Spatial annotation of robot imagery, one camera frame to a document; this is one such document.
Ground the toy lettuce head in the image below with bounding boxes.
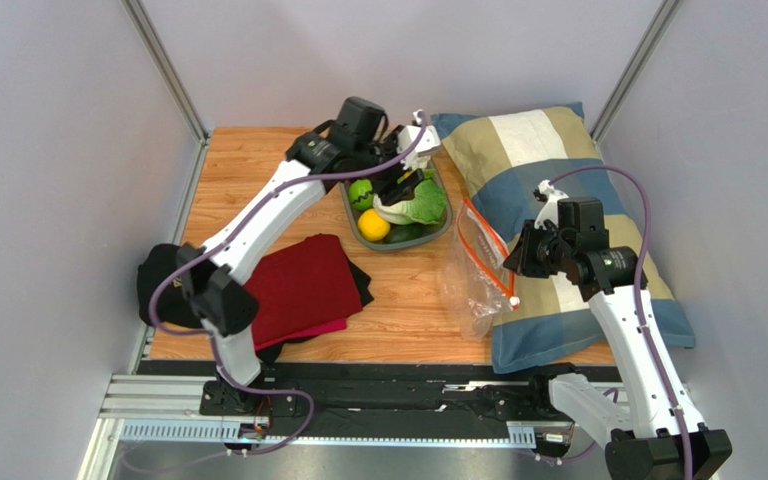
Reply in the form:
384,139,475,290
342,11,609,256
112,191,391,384
373,179,448,225

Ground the clear orange-zip plastic bag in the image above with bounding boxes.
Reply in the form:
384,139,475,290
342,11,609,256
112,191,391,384
441,197,520,342

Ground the dark red folded cloth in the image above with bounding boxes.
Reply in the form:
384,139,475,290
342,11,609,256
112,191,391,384
245,234,363,344

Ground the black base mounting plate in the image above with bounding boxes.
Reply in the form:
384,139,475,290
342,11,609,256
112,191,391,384
137,360,620,441

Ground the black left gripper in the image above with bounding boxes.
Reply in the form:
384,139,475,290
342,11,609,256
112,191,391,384
353,127,425,209

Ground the dark green toy cucumber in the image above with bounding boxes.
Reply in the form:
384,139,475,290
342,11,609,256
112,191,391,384
384,223,425,244

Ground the yellow toy lemon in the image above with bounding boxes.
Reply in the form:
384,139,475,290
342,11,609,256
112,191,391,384
356,208,391,242

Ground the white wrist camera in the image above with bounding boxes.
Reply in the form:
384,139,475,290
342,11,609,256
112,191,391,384
533,180,569,230
396,110,442,171

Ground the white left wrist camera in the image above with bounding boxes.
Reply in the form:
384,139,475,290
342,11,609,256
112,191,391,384
396,110,442,171

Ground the plaid blue beige pillow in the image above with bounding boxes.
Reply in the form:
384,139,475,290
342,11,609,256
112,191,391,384
430,101,697,375

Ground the aluminium front rail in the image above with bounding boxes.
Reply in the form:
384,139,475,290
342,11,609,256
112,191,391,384
77,373,705,480

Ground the green toy melon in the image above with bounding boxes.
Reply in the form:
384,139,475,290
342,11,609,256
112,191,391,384
348,179,375,212

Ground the black cap with logo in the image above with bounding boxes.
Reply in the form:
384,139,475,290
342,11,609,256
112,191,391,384
136,242,218,330

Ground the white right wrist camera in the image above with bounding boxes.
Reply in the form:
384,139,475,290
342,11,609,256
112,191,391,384
533,180,569,230

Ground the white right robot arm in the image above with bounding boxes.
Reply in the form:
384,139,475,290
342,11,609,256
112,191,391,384
504,194,733,479

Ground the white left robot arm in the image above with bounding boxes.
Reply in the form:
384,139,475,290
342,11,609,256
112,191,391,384
169,97,440,392

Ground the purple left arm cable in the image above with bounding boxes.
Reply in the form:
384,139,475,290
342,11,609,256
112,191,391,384
147,113,429,457

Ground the pink folded cloth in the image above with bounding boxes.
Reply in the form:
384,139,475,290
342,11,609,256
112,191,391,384
255,318,347,352

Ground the grey transparent food tray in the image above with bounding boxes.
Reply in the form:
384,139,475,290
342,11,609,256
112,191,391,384
339,160,454,252

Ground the black folded cloth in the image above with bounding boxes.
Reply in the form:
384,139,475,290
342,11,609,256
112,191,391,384
254,259,376,364

